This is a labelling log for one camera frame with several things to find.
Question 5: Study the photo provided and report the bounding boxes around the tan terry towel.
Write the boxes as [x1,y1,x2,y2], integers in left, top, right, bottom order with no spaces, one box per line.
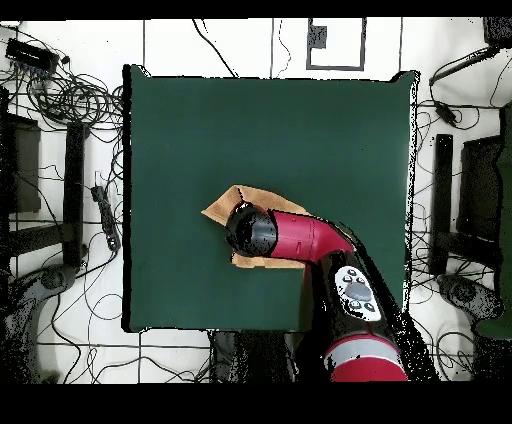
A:
[200,184,354,270]

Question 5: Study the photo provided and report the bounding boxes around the black flat panel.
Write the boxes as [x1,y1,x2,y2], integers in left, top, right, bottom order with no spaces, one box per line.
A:
[457,135,505,241]
[0,113,42,215]

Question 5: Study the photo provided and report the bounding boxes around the dark green table cloth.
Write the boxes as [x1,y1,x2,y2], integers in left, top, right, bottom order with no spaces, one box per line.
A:
[121,63,419,335]

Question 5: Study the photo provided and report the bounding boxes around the black power strip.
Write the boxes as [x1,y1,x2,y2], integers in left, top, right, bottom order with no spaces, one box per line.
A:
[90,184,121,252]

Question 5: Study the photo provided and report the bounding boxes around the black upright bar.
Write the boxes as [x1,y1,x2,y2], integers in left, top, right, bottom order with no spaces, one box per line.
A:
[429,133,454,275]
[63,121,87,267]

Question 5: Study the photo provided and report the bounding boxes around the black power adapter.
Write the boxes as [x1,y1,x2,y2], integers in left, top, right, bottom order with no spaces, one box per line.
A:
[433,99,459,127]

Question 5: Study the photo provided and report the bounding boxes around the black stand base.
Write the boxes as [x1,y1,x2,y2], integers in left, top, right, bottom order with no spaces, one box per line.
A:
[7,263,79,321]
[437,273,501,321]

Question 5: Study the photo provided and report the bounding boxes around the black electronics box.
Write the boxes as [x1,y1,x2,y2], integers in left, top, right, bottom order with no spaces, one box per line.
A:
[5,37,61,73]

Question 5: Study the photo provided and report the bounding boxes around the black rod with head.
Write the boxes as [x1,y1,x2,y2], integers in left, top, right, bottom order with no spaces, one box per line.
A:
[428,16,512,86]

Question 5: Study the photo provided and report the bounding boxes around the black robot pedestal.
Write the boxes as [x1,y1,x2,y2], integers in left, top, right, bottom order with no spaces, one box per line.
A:
[209,329,299,383]

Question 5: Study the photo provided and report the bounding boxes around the long black cable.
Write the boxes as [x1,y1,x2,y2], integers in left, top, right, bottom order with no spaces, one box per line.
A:
[191,17,240,78]

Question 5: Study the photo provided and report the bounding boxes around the grey rectangular frame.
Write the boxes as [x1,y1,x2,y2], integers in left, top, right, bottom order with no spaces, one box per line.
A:
[306,17,366,72]

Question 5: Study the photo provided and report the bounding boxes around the black cable tangle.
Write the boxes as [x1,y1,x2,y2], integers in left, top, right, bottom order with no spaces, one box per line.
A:
[0,65,125,133]

